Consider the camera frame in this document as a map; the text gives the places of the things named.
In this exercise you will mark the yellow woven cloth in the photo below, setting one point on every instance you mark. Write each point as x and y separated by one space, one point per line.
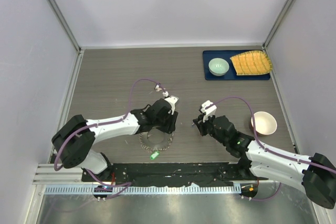
252 63

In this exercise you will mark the key with black tag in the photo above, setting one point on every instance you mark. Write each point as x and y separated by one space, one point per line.
158 87

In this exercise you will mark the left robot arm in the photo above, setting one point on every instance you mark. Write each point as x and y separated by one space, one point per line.
74 141

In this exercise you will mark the right aluminium frame rail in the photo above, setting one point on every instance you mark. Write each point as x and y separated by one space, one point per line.
276 26

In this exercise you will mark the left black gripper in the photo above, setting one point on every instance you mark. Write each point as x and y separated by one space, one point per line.
170 126

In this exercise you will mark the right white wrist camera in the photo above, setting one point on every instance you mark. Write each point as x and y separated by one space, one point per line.
207 110

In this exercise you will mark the blue tray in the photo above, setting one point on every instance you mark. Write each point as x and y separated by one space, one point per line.
208 55

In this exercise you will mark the key with green tag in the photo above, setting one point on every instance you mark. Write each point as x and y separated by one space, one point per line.
154 155

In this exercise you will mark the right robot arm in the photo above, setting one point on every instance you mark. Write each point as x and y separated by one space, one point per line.
312 175

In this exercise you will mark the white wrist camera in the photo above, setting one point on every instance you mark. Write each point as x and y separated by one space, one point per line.
171 99
207 110

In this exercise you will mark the white cable duct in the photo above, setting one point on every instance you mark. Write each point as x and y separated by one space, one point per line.
104 190

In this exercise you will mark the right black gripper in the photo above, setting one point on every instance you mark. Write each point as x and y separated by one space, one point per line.
201 125

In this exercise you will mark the cream bowl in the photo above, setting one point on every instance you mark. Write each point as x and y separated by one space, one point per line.
264 123

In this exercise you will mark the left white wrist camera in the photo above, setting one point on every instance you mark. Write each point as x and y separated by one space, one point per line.
171 99

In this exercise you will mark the left aluminium frame rail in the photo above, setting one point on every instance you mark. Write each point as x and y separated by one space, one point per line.
76 65

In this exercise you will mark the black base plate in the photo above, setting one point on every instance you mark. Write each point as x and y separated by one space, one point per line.
176 174

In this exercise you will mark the metal disc with keyrings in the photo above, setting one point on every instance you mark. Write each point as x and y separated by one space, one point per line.
155 140

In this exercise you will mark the pale green bowl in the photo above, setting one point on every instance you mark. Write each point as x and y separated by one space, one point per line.
218 67

